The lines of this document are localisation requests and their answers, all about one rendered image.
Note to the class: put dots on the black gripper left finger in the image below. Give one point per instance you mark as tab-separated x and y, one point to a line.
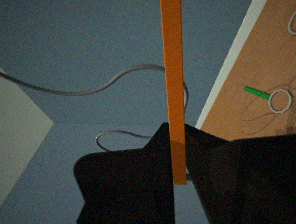
149	167

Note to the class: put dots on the grey loop with orange handle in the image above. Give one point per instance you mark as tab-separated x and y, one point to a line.
173	59

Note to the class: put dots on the grey ring with green handle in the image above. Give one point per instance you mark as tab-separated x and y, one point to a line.
289	24
269	97

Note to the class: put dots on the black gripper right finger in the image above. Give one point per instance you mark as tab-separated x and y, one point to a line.
219	169

